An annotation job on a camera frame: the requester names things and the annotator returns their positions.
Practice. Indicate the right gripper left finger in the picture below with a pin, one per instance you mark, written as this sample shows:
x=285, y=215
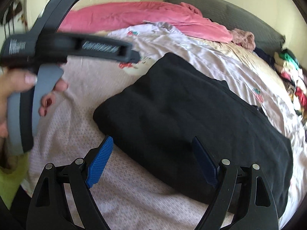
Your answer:
x=62, y=198

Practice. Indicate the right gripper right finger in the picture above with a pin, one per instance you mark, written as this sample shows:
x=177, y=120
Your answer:
x=256, y=208

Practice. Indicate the black sweater with orange cuffs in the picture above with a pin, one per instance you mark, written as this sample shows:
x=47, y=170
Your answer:
x=155, y=120

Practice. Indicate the pile of colourful clothes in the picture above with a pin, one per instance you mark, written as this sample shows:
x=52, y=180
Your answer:
x=294, y=80

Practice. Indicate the person left hand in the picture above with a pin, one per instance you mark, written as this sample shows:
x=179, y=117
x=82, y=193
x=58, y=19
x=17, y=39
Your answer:
x=19, y=81

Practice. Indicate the pink blanket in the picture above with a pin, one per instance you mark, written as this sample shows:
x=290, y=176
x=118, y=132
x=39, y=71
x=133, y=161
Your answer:
x=118, y=15

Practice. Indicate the lilac printed bed sheet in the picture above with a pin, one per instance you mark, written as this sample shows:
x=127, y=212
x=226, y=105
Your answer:
x=128, y=196

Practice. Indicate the dark navy garment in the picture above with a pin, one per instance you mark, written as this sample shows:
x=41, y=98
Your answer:
x=267, y=58

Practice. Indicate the dusty pink fuzzy garment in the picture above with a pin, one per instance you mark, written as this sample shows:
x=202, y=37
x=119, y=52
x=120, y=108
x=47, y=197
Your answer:
x=244, y=39

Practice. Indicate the grey quilted headboard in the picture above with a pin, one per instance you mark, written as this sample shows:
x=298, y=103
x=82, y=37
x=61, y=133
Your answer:
x=232, y=16

